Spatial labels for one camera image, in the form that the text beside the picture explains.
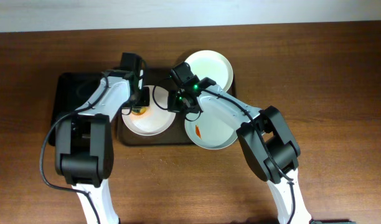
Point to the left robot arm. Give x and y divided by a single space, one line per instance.
87 172

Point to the white plate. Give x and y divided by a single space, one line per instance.
213 65
150 121

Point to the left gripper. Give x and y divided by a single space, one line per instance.
144 97

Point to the white plate back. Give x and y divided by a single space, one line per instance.
213 65

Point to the pale blue plate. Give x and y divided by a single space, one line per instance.
209 132

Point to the black small tray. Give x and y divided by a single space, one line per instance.
75 93

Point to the brown large serving tray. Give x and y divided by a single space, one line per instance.
173 135

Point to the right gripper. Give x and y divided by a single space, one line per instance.
174 104

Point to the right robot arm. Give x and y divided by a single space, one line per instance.
269 147

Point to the green yellow sponge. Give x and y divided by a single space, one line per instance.
139 111

